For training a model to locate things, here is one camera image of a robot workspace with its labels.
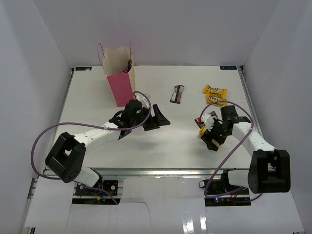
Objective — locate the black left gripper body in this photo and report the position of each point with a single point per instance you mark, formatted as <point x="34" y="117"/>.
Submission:
<point x="143" y="113"/>

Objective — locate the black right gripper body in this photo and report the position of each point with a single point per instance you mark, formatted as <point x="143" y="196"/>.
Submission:
<point x="218" y="132"/>

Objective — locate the yellow snack bar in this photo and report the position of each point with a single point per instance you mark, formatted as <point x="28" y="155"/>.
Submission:
<point x="209" y="133"/>

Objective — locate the yellow M&M packet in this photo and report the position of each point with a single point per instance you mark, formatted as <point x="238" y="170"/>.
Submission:
<point x="216" y="92"/>
<point x="218" y="102"/>

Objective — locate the dark blue purple snack bag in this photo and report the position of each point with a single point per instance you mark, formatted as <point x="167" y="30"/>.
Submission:
<point x="128" y="67"/>

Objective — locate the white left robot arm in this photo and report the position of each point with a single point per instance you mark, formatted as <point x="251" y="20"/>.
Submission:
<point x="66" y="157"/>

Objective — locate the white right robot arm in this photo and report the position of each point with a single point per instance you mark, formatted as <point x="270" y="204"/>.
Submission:
<point x="269" y="170"/>

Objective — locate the pink cream paper bag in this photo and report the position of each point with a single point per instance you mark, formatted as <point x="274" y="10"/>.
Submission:
<point x="113" y="62"/>

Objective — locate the brown chocolate bar centre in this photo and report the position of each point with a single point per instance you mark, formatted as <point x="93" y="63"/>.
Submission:
<point x="177" y="94"/>

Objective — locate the blue label right corner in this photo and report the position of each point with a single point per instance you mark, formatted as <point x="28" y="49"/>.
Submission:
<point x="228" y="67"/>

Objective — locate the blue label corner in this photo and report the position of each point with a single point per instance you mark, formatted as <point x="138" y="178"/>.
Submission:
<point x="86" y="68"/>
<point x="228" y="67"/>

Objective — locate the blue label left corner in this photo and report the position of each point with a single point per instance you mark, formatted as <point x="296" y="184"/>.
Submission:
<point x="86" y="68"/>

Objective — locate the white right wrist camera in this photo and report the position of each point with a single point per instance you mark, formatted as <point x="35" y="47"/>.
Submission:
<point x="206" y="122"/>

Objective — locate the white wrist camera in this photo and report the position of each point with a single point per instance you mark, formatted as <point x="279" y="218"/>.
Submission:
<point x="144" y="100"/>
<point x="206" y="122"/>

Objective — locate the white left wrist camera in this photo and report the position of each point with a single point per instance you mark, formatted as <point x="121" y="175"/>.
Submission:
<point x="144" y="100"/>

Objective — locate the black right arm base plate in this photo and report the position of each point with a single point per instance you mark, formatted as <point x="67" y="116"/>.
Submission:
<point x="217" y="187"/>

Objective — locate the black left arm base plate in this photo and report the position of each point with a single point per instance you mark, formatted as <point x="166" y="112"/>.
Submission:
<point x="111" y="186"/>

